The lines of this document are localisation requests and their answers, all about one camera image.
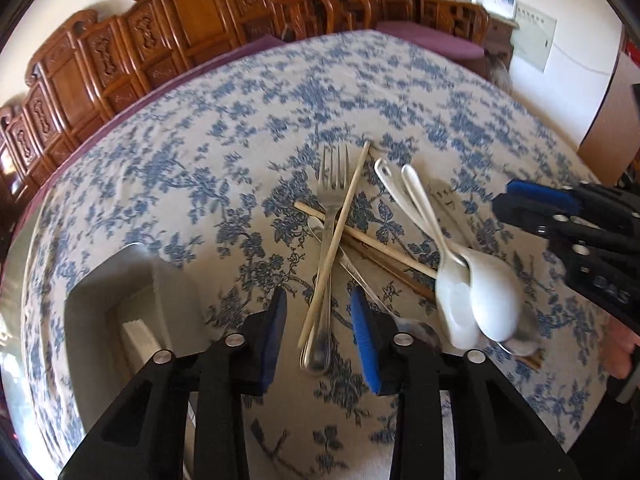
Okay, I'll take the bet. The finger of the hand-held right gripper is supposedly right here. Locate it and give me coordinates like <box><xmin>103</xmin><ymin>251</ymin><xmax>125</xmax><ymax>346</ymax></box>
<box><xmin>492</xmin><ymin>194</ymin><xmax>640</xmax><ymax>281</ymax></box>
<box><xmin>506</xmin><ymin>180</ymin><xmax>640</xmax><ymax>226</ymax></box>

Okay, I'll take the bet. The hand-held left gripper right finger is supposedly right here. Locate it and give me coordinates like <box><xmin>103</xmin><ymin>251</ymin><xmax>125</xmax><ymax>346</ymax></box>
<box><xmin>349</xmin><ymin>285</ymin><xmax>583</xmax><ymax>480</ymax></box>

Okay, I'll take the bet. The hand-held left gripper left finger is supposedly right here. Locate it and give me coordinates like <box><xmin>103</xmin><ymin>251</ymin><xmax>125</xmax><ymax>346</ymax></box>
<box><xmin>57</xmin><ymin>287</ymin><xmax>289</xmax><ymax>480</ymax></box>

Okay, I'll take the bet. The light wooden chopstick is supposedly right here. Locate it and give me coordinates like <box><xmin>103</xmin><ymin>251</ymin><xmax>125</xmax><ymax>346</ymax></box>
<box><xmin>297</xmin><ymin>140</ymin><xmax>372</xmax><ymax>348</ymax></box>
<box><xmin>293</xmin><ymin>201</ymin><xmax>438</xmax><ymax>279</ymax></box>

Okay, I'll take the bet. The metal fork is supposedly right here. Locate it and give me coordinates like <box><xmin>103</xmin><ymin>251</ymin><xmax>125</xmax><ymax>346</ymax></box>
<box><xmin>299</xmin><ymin>144</ymin><xmax>351</xmax><ymax>377</ymax></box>

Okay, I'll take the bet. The grey metal tray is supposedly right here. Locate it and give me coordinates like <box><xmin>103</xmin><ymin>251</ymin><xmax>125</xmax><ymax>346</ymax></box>
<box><xmin>64</xmin><ymin>241</ymin><xmax>211</xmax><ymax>480</ymax></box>

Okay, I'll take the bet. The person's right hand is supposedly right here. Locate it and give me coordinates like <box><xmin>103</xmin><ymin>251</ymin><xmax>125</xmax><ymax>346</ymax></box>
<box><xmin>604</xmin><ymin>311</ymin><xmax>640</xmax><ymax>380</ymax></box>

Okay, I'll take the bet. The dark brown chopstick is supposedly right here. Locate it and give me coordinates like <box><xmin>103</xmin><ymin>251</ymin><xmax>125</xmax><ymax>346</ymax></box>
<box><xmin>342</xmin><ymin>236</ymin><xmax>437</xmax><ymax>305</ymax></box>

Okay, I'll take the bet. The brown wooden door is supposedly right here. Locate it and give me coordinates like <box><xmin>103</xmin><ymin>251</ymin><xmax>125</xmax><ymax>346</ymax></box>
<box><xmin>579</xmin><ymin>52</ymin><xmax>640</xmax><ymax>187</ymax></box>

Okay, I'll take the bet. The grey fuzzy object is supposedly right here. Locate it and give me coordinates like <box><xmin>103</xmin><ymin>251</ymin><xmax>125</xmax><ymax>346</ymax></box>
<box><xmin>486</xmin><ymin>54</ymin><xmax>513</xmax><ymax>93</ymax></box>

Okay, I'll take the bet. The wooden side table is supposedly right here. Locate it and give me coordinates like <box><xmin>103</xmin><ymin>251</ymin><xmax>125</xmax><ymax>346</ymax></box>
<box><xmin>482</xmin><ymin>10</ymin><xmax>516</xmax><ymax>61</ymax></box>

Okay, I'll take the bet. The blue floral tablecloth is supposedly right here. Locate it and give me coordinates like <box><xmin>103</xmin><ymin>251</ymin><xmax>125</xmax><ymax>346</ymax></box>
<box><xmin>20</xmin><ymin>30</ymin><xmax>623</xmax><ymax>480</ymax></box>

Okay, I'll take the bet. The short purple seat cushion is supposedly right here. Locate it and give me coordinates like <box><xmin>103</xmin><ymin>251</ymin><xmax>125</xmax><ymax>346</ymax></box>
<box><xmin>375</xmin><ymin>20</ymin><xmax>486</xmax><ymax>61</ymax></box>

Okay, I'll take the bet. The white box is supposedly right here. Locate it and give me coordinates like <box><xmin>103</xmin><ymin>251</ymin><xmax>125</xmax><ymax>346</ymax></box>
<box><xmin>472</xmin><ymin>0</ymin><xmax>517</xmax><ymax>18</ymax></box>

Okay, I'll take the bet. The wooden armchair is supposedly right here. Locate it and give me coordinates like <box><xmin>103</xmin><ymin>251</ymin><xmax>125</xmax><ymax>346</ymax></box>
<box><xmin>270</xmin><ymin>0</ymin><xmax>375</xmax><ymax>43</ymax></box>

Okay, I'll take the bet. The long carved wooden bench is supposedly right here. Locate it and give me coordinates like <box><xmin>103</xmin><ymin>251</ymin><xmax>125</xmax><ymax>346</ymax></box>
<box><xmin>0</xmin><ymin>0</ymin><xmax>283</xmax><ymax>206</ymax></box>

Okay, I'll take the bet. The white wall panel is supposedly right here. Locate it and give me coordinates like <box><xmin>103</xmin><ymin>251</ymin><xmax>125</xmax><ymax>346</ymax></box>
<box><xmin>511</xmin><ymin>2</ymin><xmax>557</xmax><ymax>75</ymax></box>

